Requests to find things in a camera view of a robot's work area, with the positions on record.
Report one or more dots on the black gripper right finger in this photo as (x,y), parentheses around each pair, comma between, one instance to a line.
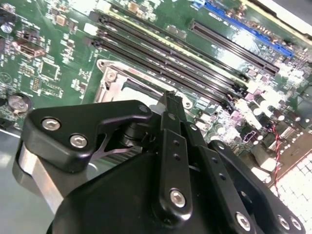
(209,165)

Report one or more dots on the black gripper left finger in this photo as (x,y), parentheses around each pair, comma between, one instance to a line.
(109,112)

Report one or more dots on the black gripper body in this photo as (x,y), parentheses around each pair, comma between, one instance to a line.
(109,200)

